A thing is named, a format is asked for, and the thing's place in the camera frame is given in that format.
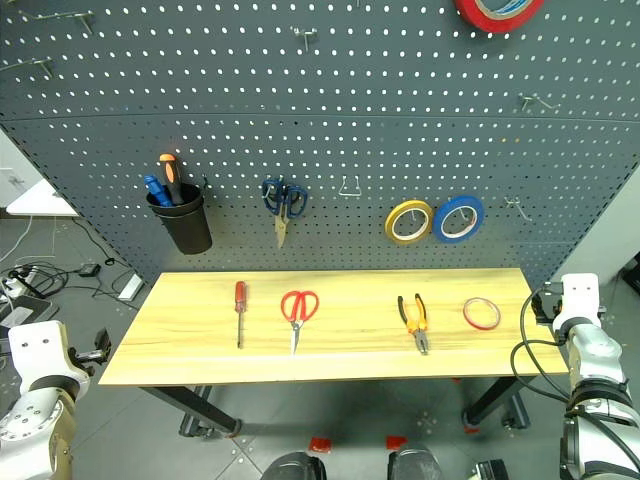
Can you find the large red tape roll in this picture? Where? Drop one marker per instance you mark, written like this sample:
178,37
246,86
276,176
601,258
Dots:
467,13

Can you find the yellow tape roll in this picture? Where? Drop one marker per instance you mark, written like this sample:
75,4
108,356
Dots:
389,224

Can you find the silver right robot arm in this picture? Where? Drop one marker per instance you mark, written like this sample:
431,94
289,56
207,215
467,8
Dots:
597,380

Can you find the black plastic cup holder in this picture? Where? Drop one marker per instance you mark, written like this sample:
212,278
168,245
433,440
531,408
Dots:
187,225

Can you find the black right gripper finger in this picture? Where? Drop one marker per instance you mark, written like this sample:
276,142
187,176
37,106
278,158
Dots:
536,306

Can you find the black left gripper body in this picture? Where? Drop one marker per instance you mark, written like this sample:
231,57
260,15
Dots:
80,361

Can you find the grey pegboard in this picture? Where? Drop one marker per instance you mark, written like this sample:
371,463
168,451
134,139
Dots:
350,125

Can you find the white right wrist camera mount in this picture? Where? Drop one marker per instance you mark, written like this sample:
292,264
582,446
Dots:
580,297

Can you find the white power strip with plugs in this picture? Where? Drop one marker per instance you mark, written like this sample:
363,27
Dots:
15,281

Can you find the black table leg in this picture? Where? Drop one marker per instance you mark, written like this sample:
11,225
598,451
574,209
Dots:
200,407
492,400

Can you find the white side table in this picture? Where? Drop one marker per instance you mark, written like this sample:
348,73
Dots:
42,202

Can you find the black power adapter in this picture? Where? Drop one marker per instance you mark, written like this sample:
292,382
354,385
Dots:
89,270

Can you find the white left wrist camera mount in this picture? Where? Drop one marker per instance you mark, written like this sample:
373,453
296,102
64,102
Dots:
37,350

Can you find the thin red tape roll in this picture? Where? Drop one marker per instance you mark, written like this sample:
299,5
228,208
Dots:
465,313

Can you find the grey flat device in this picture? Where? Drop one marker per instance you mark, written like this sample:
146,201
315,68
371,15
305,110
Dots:
22,310

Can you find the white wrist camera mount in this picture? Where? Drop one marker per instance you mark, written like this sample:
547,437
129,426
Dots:
37,350
580,297

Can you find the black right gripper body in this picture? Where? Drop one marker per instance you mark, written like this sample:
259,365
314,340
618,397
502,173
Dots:
552,305

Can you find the dark rounded shape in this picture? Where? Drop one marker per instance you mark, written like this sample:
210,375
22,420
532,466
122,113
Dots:
295,467
492,471
415,465

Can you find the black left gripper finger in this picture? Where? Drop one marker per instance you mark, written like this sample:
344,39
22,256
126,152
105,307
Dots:
102,340

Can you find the blue tape roll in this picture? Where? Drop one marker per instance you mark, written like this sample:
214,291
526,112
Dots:
441,222

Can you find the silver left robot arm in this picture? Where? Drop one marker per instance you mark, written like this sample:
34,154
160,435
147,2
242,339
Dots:
30,430

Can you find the metal pegboard hook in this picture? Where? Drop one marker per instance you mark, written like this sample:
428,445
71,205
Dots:
42,62
80,16
537,100
515,205
305,35

